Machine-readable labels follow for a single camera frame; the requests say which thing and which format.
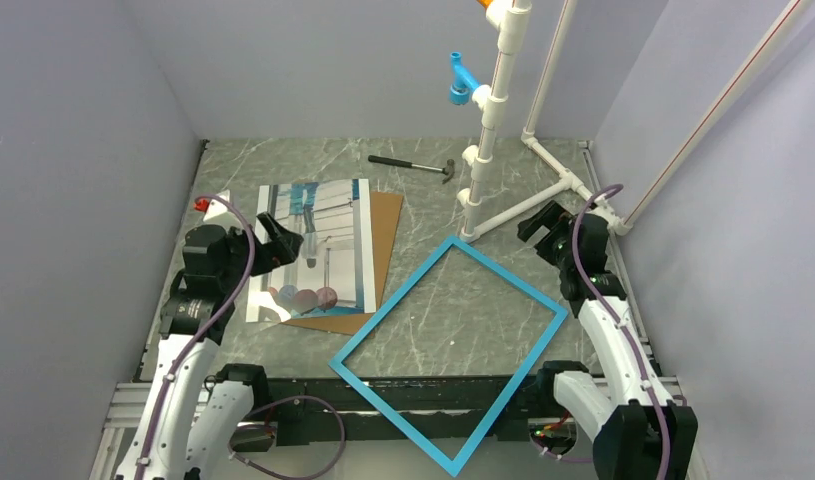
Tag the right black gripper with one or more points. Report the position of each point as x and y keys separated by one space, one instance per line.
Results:
x=548 y=217

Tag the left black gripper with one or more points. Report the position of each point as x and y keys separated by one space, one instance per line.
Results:
x=271 y=256

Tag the printed photo with white border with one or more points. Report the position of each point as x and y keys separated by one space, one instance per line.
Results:
x=334 y=273

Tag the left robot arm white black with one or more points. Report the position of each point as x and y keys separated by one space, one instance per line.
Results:
x=174 y=439

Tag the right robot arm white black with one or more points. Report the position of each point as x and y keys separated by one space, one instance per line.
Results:
x=637 y=429

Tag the brown cardboard backing board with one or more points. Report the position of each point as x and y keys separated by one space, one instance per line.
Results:
x=385 y=215

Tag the blue pipe fitting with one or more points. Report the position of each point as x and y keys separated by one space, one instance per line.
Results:
x=464 y=82

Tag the white PVC pipe stand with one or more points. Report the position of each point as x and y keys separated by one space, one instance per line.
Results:
x=510 y=19

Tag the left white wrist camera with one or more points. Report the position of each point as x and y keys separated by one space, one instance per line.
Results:
x=214 y=212

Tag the black handled hammer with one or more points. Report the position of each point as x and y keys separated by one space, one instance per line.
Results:
x=447 y=171

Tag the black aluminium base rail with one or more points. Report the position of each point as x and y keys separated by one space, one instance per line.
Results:
x=439 y=407

